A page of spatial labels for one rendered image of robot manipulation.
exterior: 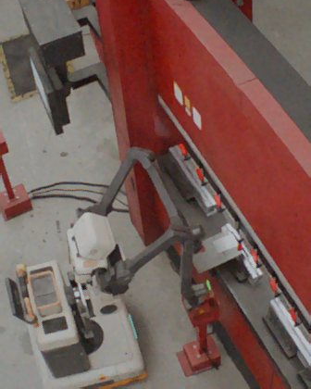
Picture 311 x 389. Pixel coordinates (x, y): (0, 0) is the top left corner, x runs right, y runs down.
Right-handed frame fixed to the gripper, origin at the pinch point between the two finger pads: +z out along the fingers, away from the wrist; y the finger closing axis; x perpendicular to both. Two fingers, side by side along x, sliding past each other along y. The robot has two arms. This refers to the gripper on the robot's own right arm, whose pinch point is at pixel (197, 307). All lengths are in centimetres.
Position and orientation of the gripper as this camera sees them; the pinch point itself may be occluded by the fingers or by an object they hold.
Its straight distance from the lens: 437.4
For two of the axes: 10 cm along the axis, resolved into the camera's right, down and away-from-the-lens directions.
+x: -3.3, -7.2, 6.1
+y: 8.9, -4.4, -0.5
